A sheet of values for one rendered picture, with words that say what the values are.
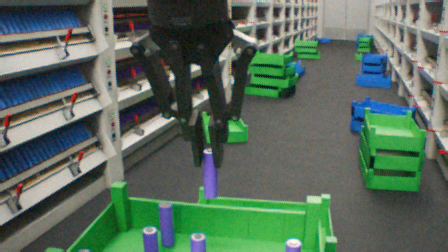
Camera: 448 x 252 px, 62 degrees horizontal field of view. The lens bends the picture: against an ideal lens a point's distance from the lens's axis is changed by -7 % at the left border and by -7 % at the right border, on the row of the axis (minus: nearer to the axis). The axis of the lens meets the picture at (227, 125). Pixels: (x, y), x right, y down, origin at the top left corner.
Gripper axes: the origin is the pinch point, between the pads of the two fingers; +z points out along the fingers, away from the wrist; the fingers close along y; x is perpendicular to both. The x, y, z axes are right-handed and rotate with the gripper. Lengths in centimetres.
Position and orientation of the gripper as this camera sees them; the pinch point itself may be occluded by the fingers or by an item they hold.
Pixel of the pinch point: (206, 139)
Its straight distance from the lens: 48.2
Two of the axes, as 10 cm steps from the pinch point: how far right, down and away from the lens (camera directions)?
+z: 0.7, 7.5, 6.6
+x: 1.5, -6.6, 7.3
